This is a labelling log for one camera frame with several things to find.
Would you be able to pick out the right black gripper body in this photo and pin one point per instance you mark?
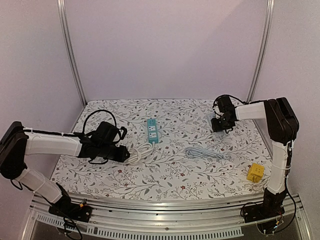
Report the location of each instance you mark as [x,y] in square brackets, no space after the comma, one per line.
[220,122]

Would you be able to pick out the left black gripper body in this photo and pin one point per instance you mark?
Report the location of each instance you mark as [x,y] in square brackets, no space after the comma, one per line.
[104,148]

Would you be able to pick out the grey-blue power strip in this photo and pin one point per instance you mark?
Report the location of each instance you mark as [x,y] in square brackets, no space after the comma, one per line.
[209,118]

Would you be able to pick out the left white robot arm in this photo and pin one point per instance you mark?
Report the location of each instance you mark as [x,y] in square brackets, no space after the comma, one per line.
[19,142]

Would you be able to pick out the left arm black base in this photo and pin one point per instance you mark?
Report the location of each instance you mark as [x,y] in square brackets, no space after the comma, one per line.
[64,207]

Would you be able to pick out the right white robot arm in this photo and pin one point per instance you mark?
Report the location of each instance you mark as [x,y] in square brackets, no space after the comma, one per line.
[282,127]

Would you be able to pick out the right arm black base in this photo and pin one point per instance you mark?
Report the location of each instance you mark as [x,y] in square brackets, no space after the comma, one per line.
[271,207]

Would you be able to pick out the floral table cloth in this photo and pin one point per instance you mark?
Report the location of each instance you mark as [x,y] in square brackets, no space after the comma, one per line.
[188,162]

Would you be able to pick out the yellow cube socket adapter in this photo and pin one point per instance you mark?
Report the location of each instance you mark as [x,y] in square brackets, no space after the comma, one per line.
[255,173]

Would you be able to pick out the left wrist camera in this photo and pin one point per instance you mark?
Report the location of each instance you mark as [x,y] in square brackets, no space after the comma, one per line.
[122,132]

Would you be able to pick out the aluminium front rail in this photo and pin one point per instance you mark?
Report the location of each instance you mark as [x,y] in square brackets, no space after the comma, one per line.
[206,219]

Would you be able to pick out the right aluminium corner post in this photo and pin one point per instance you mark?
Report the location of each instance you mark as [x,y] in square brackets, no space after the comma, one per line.
[262,49]

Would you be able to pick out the aluminium corner post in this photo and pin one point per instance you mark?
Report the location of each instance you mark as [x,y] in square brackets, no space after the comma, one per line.
[262,49]
[61,6]

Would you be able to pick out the left aluminium corner post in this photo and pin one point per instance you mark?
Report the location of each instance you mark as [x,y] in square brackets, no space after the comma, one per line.
[61,6]

